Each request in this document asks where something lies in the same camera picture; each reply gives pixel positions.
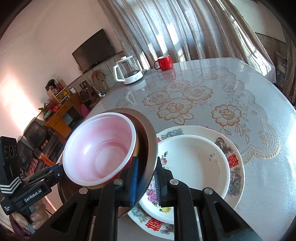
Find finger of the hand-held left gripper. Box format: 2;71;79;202
23;170;64;186
29;163;63;177

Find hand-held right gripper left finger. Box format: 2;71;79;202
47;158;139;241

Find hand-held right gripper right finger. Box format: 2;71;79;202
154;158;252;241

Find yellow bowl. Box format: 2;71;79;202
88;130;140;191

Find steel bowl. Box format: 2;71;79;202
57;108;159;214

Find plain white plate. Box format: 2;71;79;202
139;134;231;212

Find red bowl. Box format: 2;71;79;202
62;112;137;187

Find plate with colourful flowers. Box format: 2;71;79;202
127;125;245;241

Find person's left hand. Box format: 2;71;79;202
10;199;50;233

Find dark sofa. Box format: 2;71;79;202
16;117;67;173

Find wooden desk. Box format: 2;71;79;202
44;93;85;137

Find potted plant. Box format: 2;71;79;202
38;104;52;120

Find shelf with decorations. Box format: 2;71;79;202
46;79;75;103

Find black speaker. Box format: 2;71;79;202
79;88;97;103

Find lace patterned tablecloth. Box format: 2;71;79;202
116;67;281;167

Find wooden chair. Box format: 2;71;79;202
92;70;109;93

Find white glass kettle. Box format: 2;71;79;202
113;56;145;85

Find red mug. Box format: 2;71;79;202
154;55;174;71

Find black television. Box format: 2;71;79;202
72;28;116;73

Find grey window curtain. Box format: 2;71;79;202
283;28;296;105
99;0;275;77

